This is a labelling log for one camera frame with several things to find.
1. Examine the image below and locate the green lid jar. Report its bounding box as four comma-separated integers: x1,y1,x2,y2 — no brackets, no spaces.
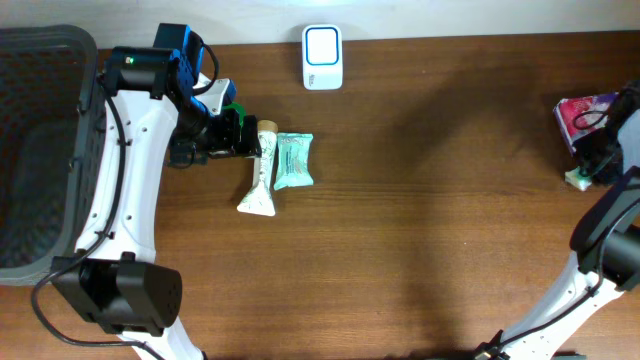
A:
222,102,247,127

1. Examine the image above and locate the small green tissue packet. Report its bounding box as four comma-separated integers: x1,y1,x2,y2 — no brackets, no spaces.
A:
564,167,592,192

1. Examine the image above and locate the red purple tissue pack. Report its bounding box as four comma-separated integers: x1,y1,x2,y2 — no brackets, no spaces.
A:
553,92,617,156

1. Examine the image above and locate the mint green wipes pack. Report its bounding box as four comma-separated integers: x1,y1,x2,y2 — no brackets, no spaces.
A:
274,133,314,191

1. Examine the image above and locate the white cream tube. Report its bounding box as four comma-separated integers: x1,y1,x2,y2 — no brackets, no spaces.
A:
237,120,278,217

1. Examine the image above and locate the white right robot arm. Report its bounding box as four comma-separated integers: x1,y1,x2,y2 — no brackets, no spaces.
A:
471,80,639,359

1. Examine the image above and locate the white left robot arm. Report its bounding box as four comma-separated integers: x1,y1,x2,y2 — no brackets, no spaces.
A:
47,23,262,359

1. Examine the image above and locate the dark grey plastic basket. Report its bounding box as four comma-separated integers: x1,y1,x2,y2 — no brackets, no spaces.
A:
1,25,105,286

